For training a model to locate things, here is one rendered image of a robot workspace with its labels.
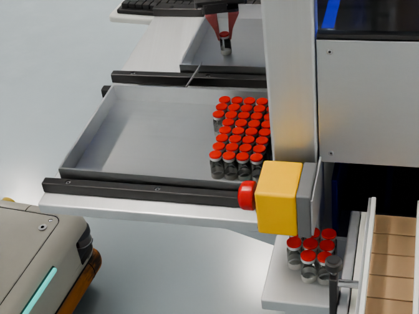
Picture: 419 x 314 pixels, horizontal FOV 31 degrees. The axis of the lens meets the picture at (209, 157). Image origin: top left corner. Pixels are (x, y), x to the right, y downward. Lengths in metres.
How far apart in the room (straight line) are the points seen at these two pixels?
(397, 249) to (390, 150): 0.13
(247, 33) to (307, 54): 0.70
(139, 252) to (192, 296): 0.27
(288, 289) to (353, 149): 0.21
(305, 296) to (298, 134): 0.22
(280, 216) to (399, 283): 0.17
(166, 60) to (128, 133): 0.26
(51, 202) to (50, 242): 0.85
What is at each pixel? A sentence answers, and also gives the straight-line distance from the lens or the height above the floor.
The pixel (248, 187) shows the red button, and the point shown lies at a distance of 1.00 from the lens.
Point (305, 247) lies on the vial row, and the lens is 1.03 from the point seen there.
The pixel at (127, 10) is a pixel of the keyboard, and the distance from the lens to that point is 1.95.
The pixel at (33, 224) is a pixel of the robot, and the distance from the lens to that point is 2.18.
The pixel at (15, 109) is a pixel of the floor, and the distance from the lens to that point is 3.25.
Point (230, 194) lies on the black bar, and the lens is 1.17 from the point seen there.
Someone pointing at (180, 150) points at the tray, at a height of 0.88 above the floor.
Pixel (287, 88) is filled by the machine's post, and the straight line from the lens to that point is 0.97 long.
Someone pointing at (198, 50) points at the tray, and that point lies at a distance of 1.59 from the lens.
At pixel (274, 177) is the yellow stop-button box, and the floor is 1.03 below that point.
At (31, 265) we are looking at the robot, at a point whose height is 0.28.
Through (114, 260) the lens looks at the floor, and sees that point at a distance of 2.40.
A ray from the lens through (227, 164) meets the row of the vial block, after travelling 1.20.
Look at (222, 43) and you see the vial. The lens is 1.54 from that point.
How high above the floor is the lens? 1.65
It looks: 37 degrees down
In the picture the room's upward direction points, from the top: 8 degrees counter-clockwise
